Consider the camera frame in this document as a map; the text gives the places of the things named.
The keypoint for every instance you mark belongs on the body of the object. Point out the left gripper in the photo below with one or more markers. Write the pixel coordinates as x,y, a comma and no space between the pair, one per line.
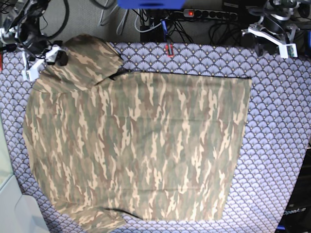
284,42

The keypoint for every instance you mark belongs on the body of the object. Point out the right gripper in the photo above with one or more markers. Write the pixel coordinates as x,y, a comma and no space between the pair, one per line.
54,55

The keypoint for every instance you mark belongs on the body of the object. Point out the camouflage T-shirt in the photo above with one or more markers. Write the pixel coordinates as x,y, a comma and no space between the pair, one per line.
158,146

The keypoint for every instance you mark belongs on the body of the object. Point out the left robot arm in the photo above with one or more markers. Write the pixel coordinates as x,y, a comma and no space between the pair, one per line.
276,28

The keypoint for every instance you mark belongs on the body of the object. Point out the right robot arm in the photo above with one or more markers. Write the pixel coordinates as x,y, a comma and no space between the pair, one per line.
21,31

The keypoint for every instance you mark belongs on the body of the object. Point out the white power strip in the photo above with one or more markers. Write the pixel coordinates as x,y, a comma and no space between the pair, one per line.
209,14

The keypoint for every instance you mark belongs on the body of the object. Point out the fan-patterned blue tablecloth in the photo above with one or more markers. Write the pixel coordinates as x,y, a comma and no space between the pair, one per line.
276,135

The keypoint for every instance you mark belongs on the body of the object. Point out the red black clamp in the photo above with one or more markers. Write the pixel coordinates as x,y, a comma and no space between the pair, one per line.
169,50

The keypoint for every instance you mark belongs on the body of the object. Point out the black power adapter box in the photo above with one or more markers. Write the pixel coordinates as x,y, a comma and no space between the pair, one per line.
155,35

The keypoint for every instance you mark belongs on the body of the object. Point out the white plastic bin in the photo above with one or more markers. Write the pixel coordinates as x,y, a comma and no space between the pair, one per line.
19,213

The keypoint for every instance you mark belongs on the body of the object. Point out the black OpenArm box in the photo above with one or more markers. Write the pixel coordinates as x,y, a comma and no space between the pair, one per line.
297,215

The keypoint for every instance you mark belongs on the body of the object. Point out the blue plastic mount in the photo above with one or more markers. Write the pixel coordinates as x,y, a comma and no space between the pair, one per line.
151,4

